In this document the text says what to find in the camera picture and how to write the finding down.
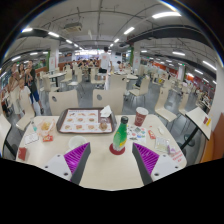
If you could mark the colourful printed leaflet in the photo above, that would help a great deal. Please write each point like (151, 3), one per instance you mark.
(137, 133)

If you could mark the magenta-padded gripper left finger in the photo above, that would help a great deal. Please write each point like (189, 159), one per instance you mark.
(58, 165)

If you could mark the clear plastic bag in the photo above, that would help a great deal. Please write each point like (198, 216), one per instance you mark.
(162, 145)

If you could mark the white square dining table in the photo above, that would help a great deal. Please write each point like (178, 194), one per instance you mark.
(196, 118)

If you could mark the crumpled white napkin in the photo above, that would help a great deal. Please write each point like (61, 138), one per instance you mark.
(106, 111)

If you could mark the group of beige chairs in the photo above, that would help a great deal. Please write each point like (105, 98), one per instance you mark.
(144, 87)

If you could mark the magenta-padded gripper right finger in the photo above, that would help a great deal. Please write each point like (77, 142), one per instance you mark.
(166, 165)

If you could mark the green drink bottle black cap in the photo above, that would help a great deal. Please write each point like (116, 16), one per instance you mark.
(120, 136)

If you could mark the pink table notice sticker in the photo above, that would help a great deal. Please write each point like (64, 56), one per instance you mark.
(178, 155)

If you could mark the orange bench seat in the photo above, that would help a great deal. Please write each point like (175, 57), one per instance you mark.
(215, 143)

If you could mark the ceiling air conditioner unit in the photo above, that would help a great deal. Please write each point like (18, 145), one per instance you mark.
(72, 27)

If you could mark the red snack packet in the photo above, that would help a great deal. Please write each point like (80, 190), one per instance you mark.
(47, 138)

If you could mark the dark brown food tray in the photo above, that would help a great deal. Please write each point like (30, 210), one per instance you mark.
(58, 125)

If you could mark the red paper cup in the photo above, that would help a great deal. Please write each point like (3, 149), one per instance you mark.
(141, 116)

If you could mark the small white sauce packet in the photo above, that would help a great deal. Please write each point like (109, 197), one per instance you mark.
(160, 130)

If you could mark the small red box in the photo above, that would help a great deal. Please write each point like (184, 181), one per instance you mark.
(22, 153)

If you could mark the printed paper tray liner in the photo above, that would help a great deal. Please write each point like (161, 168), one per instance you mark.
(81, 120)

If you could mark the small red cup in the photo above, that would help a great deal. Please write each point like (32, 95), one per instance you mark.
(205, 120)

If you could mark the ceiling light strips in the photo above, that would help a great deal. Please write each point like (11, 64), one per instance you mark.
(166, 15)

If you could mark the red ketchup packet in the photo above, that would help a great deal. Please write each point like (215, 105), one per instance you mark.
(151, 134)

